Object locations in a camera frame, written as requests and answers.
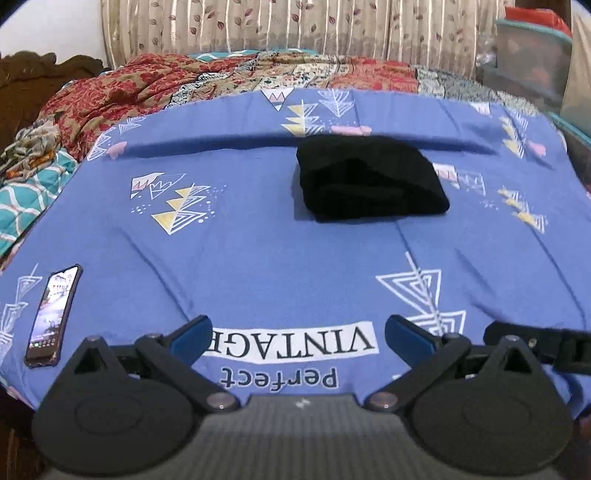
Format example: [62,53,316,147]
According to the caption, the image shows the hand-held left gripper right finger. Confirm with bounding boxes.
[365,315,542,413]

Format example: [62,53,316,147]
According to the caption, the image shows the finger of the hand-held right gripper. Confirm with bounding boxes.
[482,320,591,376]

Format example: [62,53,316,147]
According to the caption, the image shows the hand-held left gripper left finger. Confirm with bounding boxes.
[69,315,242,413]

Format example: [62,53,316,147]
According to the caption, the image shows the black pants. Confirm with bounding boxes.
[295,135,451,224]

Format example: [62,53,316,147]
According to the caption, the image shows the blue printed bedsheet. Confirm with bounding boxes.
[0,87,591,412]

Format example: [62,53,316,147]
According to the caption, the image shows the black smartphone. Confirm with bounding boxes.
[24,264,84,369]

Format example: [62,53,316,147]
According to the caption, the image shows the teal patterned quilt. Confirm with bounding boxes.
[0,148,80,260]

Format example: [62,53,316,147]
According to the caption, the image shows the grey floral cloth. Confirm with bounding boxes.
[0,114,64,182]

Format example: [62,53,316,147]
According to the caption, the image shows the red patchwork blanket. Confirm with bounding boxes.
[37,52,513,163]

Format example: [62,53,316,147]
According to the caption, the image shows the clear storage box teal lid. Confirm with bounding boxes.
[479,6,576,121]

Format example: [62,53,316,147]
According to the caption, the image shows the brown wooden headboard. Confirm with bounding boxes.
[0,51,106,154]

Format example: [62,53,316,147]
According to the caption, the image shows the beige leaf-print curtain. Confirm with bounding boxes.
[100,0,509,83]

